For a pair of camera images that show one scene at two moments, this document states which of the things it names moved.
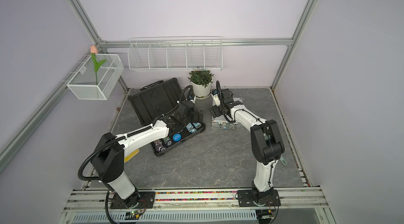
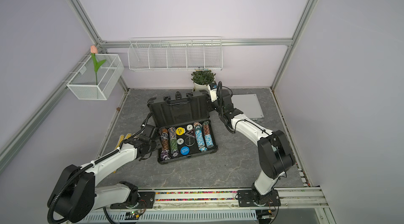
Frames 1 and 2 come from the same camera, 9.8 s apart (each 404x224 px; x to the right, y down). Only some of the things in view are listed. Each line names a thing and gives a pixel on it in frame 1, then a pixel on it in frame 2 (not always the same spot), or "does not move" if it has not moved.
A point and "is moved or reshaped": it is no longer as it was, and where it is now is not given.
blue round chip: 177,137 -> 184,150
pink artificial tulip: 94,50 does not move
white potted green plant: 201,81 does not move
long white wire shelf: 175,53 does not move
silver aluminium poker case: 220,122 is moved or reshaped
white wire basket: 97,77 does not move
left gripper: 196,118 -> 157,139
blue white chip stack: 192,127 -> 200,136
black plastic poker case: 154,100 -> 185,131
